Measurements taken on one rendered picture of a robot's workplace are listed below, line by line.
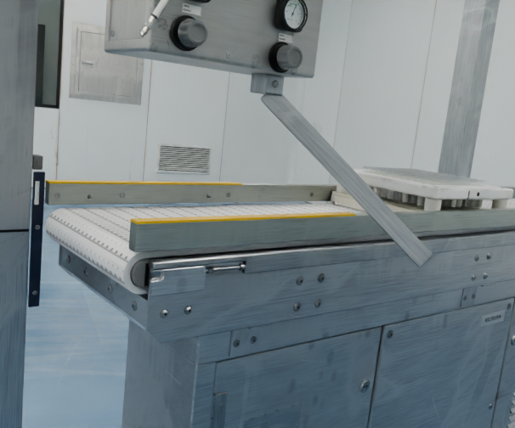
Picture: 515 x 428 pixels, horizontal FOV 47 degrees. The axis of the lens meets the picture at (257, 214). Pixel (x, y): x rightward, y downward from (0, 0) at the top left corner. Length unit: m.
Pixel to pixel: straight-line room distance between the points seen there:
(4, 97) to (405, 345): 0.78
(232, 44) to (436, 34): 4.64
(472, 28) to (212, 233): 1.05
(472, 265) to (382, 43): 4.72
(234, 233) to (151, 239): 0.11
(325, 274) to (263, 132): 5.77
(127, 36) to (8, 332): 0.49
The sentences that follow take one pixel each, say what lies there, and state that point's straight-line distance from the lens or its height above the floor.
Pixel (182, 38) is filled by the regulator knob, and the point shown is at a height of 1.07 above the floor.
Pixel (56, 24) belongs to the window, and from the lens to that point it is 5.88.
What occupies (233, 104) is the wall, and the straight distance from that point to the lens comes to 6.39.
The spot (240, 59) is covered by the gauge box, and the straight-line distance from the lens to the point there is 0.64.
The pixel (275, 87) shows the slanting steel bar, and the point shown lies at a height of 1.04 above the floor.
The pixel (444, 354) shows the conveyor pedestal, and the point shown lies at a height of 0.59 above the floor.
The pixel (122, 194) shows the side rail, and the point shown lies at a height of 0.87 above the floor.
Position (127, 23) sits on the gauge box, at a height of 1.09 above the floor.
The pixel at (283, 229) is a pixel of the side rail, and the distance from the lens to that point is 0.75.
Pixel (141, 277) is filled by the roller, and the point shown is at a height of 0.82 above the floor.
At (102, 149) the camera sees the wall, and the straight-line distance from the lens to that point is 5.96.
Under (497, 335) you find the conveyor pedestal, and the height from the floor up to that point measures 0.59.
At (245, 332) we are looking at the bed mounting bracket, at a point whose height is 0.72.
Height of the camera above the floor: 1.01
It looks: 10 degrees down
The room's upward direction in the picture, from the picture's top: 6 degrees clockwise
